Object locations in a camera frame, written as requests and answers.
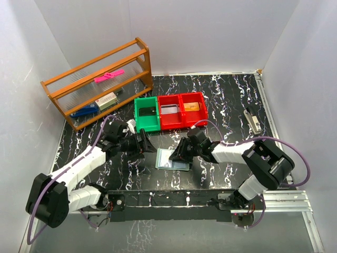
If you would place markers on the silver credit card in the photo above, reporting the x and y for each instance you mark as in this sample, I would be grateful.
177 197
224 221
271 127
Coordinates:
170 109

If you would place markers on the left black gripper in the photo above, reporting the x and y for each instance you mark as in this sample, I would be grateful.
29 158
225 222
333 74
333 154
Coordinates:
144 146

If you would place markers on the black card in bin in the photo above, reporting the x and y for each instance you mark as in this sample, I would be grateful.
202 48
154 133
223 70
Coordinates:
147 111

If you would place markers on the middle red plastic bin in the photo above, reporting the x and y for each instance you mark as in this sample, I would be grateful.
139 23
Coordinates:
170 121

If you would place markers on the white red box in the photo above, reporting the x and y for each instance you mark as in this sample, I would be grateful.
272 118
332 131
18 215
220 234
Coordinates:
106 101

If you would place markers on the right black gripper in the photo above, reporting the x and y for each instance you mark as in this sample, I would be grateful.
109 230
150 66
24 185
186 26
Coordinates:
180 153

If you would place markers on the green card holder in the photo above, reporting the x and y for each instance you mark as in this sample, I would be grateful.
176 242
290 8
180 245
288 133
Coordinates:
164 163

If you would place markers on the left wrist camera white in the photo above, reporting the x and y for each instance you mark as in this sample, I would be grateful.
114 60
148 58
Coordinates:
131 124

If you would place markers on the black grey stapler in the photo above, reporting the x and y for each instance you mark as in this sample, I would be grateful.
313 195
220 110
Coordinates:
252 120

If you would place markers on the blue stapler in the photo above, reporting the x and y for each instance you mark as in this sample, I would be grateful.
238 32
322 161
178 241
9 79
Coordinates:
88 109

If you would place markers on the pink plastic clip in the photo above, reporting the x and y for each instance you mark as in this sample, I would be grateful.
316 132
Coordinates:
108 76

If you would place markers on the red plastic bin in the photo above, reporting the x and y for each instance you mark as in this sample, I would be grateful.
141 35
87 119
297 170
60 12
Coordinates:
190 118
170 121

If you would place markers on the green plastic bin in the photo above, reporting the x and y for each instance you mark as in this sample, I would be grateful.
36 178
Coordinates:
148 123

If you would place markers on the wooden shelf rack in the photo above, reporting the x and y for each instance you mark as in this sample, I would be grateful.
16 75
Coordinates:
74 89

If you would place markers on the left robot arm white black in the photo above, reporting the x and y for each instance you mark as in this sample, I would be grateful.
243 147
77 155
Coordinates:
54 196

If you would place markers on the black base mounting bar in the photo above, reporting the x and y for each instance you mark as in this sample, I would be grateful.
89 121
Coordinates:
162 205

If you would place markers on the orange card in bin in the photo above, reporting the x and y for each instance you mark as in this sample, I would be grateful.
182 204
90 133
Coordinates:
191 106

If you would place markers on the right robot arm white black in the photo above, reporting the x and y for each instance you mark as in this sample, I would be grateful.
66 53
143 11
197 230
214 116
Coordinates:
269 164

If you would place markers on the right red plastic bin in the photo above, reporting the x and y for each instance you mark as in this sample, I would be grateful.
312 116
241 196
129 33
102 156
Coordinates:
190 118

